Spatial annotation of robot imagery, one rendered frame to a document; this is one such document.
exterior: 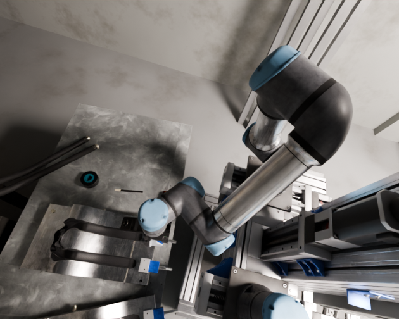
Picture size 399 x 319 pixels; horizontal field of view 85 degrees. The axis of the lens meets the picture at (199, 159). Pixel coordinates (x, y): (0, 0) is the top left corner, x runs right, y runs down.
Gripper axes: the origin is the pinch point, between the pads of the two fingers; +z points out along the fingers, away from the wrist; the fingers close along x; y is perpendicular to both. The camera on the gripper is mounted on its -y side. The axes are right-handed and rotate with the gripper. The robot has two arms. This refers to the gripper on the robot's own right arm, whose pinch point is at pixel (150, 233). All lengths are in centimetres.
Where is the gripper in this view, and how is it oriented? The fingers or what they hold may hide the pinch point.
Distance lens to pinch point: 91.0
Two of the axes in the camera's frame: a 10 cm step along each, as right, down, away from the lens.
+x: 1.2, -8.7, 4.8
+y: 9.8, 1.8, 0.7
